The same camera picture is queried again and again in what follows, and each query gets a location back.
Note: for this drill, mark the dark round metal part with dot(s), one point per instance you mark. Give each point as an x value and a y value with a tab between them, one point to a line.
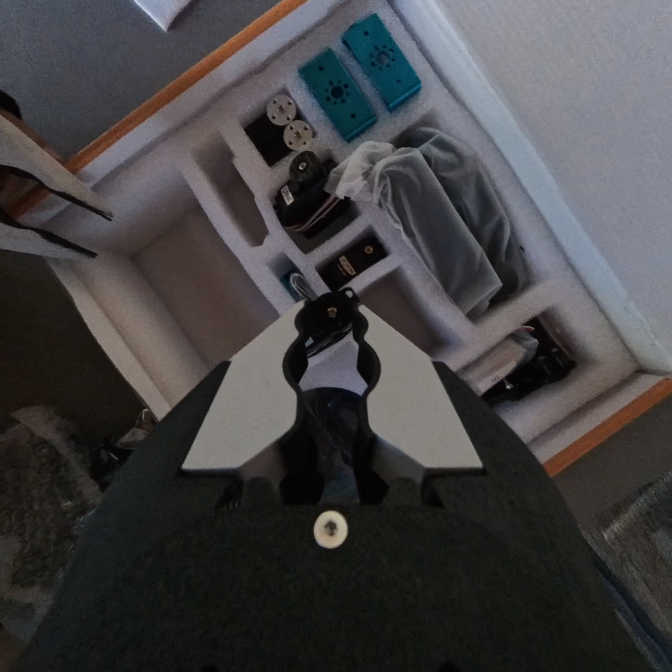
336	420

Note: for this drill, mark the blue metal bracket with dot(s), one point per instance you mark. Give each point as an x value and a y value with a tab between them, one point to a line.
380	60
336	94

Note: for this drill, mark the white and orange cardboard box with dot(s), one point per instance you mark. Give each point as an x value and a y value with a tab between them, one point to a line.
551	105

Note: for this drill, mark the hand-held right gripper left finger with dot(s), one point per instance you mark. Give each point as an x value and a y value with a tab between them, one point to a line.
236	420

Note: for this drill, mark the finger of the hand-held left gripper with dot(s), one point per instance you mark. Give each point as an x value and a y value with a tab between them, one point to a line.
47	168
31	241

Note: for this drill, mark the small metal part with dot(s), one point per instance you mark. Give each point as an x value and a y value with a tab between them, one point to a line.
296	286

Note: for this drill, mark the bubble wrap package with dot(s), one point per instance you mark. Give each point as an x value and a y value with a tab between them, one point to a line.
36	498

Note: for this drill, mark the white plastic bag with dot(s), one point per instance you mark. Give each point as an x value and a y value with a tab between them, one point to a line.
446	210

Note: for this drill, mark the white foam sheet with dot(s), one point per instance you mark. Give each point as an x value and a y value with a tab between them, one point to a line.
168	10

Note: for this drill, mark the small black servo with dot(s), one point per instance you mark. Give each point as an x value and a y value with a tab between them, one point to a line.
351	262

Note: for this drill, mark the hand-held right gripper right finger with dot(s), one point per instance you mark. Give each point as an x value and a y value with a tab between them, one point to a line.
425	420

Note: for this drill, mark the silver foil bag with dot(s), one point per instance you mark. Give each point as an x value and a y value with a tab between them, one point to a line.
126	441

